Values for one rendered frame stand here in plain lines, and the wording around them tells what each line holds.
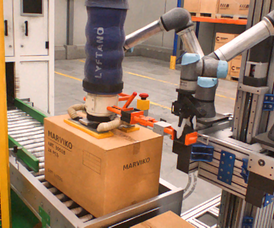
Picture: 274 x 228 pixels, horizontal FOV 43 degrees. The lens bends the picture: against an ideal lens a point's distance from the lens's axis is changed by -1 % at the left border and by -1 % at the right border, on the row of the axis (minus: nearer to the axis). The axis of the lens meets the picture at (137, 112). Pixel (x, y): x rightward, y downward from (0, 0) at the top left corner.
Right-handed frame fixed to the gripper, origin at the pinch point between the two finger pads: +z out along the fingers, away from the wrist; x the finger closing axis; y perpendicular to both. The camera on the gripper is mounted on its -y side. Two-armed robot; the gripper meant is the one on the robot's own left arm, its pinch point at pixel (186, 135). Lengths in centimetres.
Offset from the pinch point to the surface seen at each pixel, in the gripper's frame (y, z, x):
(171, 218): 13, 53, -12
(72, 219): 37, 48, 34
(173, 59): 605, 73, -697
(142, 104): 77, 10, -48
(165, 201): 23, 50, -18
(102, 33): 53, -39, 7
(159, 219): 16, 53, -6
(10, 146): 146, 49, 17
